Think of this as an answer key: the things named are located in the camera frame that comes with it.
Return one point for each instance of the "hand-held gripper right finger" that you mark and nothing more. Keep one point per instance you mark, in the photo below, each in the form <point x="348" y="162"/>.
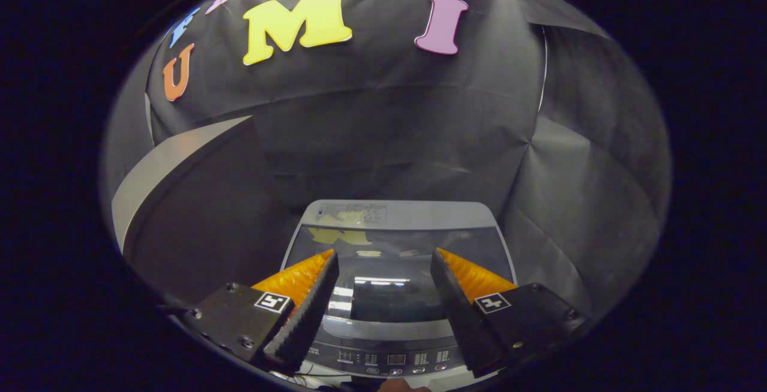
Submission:
<point x="473" y="326"/>

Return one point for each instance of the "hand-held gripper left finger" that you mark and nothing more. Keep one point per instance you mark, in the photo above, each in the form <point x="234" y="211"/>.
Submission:
<point x="299" y="326"/>

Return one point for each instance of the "grey washing machine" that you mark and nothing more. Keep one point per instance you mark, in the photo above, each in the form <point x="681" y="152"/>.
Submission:
<point x="419" y="215"/>

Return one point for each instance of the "black backdrop cloth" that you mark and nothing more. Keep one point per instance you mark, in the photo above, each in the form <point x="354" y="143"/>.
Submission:
<point x="389" y="110"/>

